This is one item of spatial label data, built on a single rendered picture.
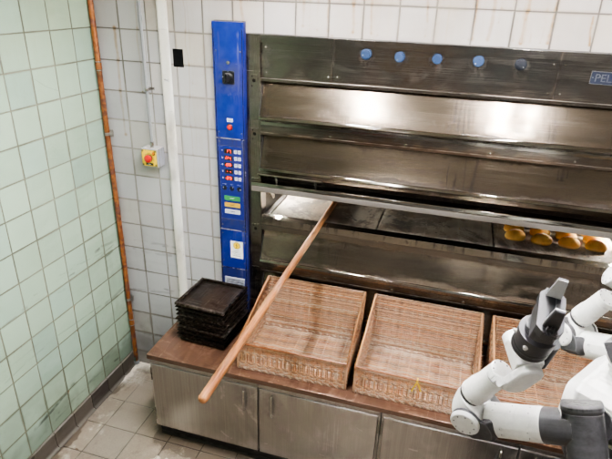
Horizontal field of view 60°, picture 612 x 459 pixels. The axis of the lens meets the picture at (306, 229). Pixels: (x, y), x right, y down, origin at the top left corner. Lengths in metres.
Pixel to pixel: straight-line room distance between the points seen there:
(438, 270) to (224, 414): 1.32
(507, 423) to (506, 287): 1.33
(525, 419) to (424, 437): 1.17
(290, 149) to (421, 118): 0.66
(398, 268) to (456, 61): 1.03
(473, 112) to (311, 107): 0.74
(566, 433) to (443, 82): 1.54
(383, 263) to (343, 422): 0.80
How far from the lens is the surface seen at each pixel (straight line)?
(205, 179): 2.89
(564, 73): 2.49
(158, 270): 3.30
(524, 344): 1.30
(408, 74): 2.48
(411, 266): 2.75
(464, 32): 2.43
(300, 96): 2.59
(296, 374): 2.63
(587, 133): 2.54
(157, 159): 2.91
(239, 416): 2.87
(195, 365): 2.77
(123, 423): 3.39
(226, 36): 2.64
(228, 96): 2.68
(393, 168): 2.56
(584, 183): 2.61
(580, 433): 1.47
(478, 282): 2.76
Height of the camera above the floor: 2.30
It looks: 25 degrees down
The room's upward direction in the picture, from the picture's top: 2 degrees clockwise
